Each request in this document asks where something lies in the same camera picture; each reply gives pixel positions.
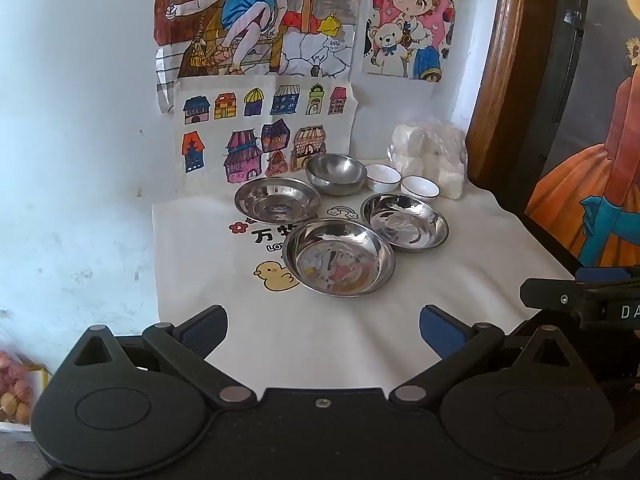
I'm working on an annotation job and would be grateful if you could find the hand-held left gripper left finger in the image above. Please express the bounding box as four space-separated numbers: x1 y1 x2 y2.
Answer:
74 305 258 408

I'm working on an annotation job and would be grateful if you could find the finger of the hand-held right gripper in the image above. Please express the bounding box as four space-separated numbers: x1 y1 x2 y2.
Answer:
520 266 632 318

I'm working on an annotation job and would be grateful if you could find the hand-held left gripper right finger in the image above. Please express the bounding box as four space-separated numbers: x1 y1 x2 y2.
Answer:
390 304 576 408

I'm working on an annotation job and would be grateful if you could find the stainless steel plate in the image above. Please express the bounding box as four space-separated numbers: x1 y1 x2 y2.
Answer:
360 193 449 252
234 176 322 224
282 218 396 298

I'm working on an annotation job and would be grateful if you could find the white ceramic bowl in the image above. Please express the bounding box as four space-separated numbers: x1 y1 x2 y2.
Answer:
364 163 402 195
400 175 441 205

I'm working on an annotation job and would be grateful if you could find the stainless steel bowl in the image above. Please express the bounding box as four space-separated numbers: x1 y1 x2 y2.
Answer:
305 154 368 197

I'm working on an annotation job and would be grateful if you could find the white printed tablecloth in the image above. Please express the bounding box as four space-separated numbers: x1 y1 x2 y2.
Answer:
151 180 576 401

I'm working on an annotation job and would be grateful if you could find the painting of orange dress figure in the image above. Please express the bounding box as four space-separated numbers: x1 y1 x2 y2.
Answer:
525 0 640 268

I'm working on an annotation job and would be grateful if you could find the white cardboard box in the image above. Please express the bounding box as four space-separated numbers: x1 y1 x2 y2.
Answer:
0 365 53 442

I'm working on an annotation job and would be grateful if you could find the clear plastic bag of white lumps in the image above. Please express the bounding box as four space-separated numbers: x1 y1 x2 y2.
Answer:
386 122 468 202

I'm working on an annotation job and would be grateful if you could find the bag of small round fruits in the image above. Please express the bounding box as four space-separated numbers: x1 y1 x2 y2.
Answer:
0 350 36 426

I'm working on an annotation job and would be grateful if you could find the drawing of colourful houses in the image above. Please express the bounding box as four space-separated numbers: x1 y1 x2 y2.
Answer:
172 76 361 198

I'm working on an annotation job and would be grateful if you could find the drawing of girl with teddy bear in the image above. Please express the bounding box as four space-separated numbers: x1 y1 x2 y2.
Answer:
362 0 458 83

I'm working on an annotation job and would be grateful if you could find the drawing of girl with fan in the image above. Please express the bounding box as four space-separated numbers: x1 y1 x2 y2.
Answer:
152 0 363 116

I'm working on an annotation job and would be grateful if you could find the brown wooden frame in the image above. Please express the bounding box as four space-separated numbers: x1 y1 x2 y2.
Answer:
465 0 531 186

